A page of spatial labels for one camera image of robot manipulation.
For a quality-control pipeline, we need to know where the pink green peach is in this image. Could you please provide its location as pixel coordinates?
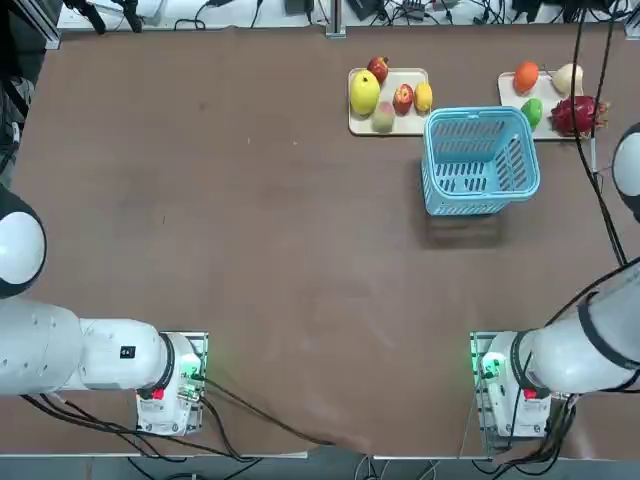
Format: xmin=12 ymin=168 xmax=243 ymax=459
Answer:
xmin=372 ymin=100 xmax=395 ymax=134

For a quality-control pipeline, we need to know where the red pomegranate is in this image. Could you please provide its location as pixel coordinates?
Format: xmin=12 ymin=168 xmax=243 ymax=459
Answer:
xmin=367 ymin=55 xmax=391 ymax=84

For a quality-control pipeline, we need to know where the light blue plastic basket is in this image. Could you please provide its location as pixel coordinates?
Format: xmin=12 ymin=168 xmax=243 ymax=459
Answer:
xmin=422 ymin=106 xmax=541 ymax=217

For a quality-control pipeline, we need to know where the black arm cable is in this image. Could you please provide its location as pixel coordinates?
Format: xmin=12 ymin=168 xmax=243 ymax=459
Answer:
xmin=589 ymin=0 xmax=629 ymax=264
xmin=572 ymin=0 xmax=626 ymax=266

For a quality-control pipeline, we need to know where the aluminium profile post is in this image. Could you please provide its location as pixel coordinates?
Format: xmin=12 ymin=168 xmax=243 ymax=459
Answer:
xmin=325 ymin=0 xmax=347 ymax=39

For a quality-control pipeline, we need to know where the yellow lemon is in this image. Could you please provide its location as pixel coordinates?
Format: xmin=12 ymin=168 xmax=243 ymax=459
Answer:
xmin=413 ymin=82 xmax=434 ymax=112

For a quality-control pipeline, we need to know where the orange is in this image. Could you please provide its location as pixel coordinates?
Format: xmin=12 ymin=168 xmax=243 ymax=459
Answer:
xmin=513 ymin=60 xmax=540 ymax=95

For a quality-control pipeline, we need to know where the aluminium corner profile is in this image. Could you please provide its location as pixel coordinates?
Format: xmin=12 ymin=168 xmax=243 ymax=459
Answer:
xmin=37 ymin=0 xmax=61 ymax=50

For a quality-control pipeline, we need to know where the pale cream pear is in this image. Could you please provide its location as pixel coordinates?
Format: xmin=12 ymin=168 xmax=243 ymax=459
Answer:
xmin=551 ymin=63 xmax=585 ymax=96

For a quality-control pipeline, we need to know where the red apple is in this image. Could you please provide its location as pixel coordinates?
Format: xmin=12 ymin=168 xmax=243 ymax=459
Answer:
xmin=392 ymin=83 xmax=415 ymax=115

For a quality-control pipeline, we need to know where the red dragon fruit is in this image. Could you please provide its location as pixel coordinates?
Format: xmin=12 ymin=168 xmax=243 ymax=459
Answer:
xmin=549 ymin=95 xmax=612 ymax=137

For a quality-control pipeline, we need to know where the cream plastic tray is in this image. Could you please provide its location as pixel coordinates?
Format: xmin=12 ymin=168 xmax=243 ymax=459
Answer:
xmin=347 ymin=67 xmax=431 ymax=136
xmin=497 ymin=71 xmax=601 ymax=142

